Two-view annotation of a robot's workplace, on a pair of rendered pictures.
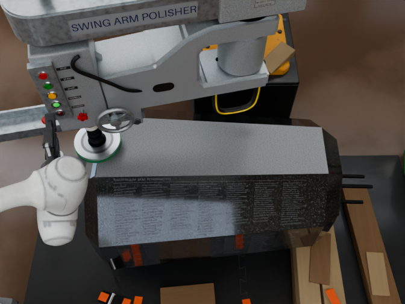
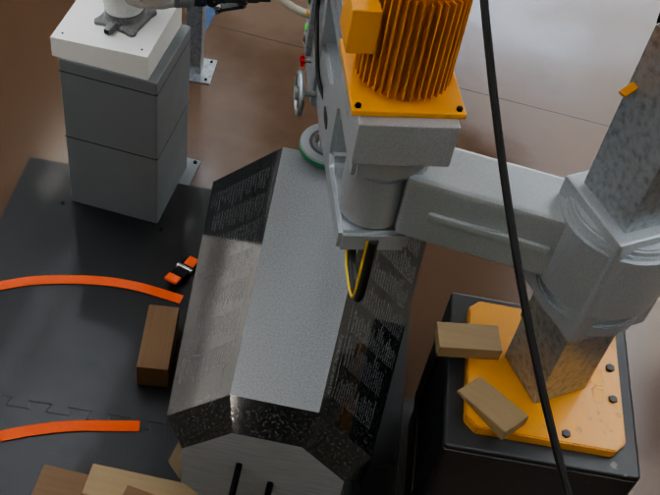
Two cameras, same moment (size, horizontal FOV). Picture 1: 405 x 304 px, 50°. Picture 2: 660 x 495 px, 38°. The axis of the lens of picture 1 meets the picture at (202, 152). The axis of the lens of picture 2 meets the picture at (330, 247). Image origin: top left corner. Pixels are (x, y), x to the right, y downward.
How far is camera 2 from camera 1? 2.47 m
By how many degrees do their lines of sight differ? 51
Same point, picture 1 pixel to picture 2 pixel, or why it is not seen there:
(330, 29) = not seen: outside the picture
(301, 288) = (120, 472)
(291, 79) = (451, 433)
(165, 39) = not seen: hidden behind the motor
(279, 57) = (491, 407)
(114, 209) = (247, 178)
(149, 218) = (229, 214)
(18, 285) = not seen: hidden behind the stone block
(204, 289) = (162, 357)
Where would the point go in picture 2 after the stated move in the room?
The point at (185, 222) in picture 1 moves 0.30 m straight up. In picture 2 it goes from (215, 250) to (219, 190)
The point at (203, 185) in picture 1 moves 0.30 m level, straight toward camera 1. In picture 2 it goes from (250, 251) to (160, 235)
